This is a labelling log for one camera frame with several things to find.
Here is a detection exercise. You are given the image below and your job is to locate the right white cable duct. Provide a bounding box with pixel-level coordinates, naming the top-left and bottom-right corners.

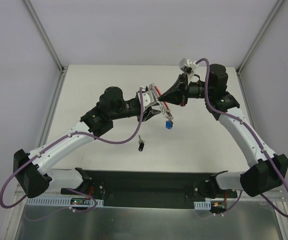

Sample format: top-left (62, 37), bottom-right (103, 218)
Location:
top-left (194, 200), bottom-right (211, 211)

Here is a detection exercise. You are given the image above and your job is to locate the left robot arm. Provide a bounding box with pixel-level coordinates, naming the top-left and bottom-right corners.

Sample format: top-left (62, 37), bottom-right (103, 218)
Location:
top-left (13, 86), bottom-right (160, 199)

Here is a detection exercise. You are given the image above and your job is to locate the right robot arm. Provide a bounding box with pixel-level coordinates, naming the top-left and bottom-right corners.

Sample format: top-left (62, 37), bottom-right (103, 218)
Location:
top-left (159, 59), bottom-right (288, 198)

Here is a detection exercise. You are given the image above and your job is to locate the aluminium frame post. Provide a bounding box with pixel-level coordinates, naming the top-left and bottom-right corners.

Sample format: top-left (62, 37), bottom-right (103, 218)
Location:
top-left (21, 0), bottom-right (65, 73)
top-left (236, 0), bottom-right (287, 76)

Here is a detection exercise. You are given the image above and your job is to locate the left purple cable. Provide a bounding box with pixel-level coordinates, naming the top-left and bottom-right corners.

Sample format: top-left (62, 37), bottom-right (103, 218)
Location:
top-left (0, 86), bottom-right (149, 222)

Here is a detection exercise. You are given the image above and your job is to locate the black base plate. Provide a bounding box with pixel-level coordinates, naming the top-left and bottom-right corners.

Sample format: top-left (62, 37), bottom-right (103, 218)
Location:
top-left (75, 168), bottom-right (237, 209)

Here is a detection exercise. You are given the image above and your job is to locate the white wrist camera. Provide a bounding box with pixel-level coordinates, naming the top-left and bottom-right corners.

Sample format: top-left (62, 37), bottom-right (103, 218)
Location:
top-left (179, 58), bottom-right (199, 74)
top-left (141, 90), bottom-right (158, 108)

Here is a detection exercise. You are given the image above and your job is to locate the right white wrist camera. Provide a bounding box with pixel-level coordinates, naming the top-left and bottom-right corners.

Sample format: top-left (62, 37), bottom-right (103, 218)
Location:
top-left (179, 58), bottom-right (199, 74)

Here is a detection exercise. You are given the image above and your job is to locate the black-headed key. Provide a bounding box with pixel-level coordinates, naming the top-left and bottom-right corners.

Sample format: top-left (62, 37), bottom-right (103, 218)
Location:
top-left (138, 135), bottom-right (145, 152)

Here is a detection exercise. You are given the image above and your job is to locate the purple cable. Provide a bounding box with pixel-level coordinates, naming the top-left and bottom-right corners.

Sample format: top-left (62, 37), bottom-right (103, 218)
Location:
top-left (195, 57), bottom-right (288, 221)
top-left (0, 86), bottom-right (149, 222)

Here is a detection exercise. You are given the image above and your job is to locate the white cable duct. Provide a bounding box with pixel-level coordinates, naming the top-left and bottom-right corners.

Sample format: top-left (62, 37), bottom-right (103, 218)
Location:
top-left (194, 200), bottom-right (211, 211)
top-left (26, 196), bottom-right (104, 208)

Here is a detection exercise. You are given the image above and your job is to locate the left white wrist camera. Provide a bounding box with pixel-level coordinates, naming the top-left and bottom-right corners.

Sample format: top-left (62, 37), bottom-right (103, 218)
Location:
top-left (141, 90), bottom-right (158, 108)

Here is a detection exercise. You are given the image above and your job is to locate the right aluminium frame post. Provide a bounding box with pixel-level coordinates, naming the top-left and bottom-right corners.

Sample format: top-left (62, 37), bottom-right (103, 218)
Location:
top-left (236, 0), bottom-right (287, 76)

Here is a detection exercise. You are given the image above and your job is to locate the left aluminium frame post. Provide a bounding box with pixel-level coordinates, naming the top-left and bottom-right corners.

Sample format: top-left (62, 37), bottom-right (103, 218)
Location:
top-left (21, 0), bottom-right (65, 73)

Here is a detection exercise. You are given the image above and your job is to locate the left white cable duct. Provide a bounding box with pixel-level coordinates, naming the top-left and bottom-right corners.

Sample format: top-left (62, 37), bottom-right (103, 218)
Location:
top-left (26, 196), bottom-right (104, 208)

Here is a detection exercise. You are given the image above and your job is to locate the red-handled metal key organizer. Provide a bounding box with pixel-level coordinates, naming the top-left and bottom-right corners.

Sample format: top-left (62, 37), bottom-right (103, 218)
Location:
top-left (148, 83), bottom-right (174, 121)

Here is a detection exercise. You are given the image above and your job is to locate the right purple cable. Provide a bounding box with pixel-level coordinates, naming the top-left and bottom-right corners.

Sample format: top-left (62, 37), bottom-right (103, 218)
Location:
top-left (195, 57), bottom-right (288, 221)

